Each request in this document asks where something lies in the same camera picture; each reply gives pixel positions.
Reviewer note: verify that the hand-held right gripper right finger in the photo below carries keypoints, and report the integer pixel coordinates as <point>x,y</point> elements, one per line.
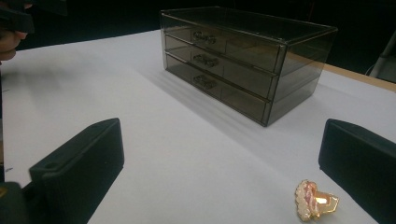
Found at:
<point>364,161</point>

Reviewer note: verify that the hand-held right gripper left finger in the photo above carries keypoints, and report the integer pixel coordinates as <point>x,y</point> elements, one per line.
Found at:
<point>81,168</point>

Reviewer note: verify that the smoky acrylic drawer organizer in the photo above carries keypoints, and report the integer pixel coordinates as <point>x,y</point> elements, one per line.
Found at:
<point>305,62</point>

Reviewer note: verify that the smoky acrylic drawer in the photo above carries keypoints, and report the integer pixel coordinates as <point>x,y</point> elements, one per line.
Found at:
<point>249,51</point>
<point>243,77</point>
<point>239,104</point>

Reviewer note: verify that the wooden table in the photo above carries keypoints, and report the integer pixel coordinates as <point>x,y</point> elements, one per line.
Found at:
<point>361,77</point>

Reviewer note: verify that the white table board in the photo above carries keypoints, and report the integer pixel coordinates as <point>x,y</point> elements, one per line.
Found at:
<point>174,155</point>

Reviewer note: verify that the grey metal frame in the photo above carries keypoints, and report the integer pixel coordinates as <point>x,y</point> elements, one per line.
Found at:
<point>386,62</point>

